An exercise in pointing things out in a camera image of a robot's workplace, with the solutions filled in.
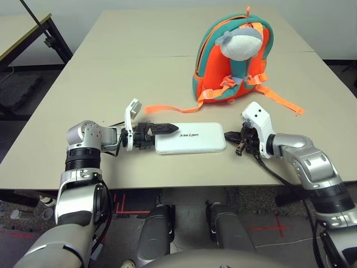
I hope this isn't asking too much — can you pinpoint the black table foot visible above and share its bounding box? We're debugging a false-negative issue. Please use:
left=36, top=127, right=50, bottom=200
left=275, top=192, right=306, bottom=207

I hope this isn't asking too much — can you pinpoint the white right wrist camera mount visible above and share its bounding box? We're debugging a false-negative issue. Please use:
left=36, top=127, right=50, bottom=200
left=241, top=102, right=273, bottom=160

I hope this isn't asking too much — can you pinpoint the black left camera cable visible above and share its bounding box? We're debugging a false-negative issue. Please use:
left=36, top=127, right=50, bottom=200
left=103, top=119, right=126, bottom=128

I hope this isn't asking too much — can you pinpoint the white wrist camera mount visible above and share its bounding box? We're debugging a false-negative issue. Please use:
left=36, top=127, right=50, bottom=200
left=123, top=98, right=143, bottom=152
left=241, top=102, right=273, bottom=160

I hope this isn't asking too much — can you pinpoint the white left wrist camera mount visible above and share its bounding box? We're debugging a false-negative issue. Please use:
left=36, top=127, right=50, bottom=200
left=123, top=98, right=143, bottom=152

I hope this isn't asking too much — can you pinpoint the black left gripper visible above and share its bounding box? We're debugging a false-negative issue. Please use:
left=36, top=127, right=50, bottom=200
left=132, top=122, right=179, bottom=151

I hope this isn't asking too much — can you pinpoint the tan side table black frame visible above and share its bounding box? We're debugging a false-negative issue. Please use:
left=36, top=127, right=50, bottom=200
left=0, top=12, right=74, bottom=119

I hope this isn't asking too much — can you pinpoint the black tripod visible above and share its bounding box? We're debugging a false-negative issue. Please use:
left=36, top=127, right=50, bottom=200
left=341, top=60, right=357, bottom=84

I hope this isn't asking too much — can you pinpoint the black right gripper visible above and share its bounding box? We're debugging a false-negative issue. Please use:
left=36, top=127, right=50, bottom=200
left=225, top=124, right=262, bottom=156

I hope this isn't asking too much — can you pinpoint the black rod with clamp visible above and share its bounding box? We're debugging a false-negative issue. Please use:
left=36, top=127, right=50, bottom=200
left=19, top=0, right=55, bottom=49

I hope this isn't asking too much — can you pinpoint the grey robot torso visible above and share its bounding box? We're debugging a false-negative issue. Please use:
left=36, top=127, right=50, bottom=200
left=122, top=250, right=282, bottom=268

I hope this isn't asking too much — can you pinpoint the white floor cable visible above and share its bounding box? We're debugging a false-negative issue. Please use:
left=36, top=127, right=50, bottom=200
left=255, top=238, right=316, bottom=249

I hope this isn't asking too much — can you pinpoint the orange and teal backpack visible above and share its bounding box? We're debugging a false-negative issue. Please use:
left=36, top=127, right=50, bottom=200
left=144, top=6, right=305, bottom=117

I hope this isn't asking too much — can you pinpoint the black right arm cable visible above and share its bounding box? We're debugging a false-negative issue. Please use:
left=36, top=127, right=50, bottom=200
left=252, top=152, right=340, bottom=268

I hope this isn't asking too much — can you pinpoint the black foam floor mat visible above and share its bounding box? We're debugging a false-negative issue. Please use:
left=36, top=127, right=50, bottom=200
left=0, top=74, right=42, bottom=109

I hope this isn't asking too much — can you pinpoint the grey left robot leg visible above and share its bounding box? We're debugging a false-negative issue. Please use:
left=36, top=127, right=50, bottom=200
left=138, top=203, right=175, bottom=263

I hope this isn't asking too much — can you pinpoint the short black left wrist cable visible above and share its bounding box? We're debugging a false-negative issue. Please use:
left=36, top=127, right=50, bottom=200
left=110, top=133, right=127, bottom=156

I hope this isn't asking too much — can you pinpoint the grey right robot leg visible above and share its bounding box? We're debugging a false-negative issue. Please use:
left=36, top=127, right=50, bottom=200
left=206, top=201, right=256, bottom=252

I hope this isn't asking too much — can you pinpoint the grey robot leg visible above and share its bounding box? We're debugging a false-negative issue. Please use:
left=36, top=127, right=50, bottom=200
left=138, top=203, right=175, bottom=263
left=206, top=201, right=256, bottom=252

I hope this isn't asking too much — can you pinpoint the grey and white plush pendant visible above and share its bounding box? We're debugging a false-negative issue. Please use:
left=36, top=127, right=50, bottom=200
left=216, top=27, right=264, bottom=61

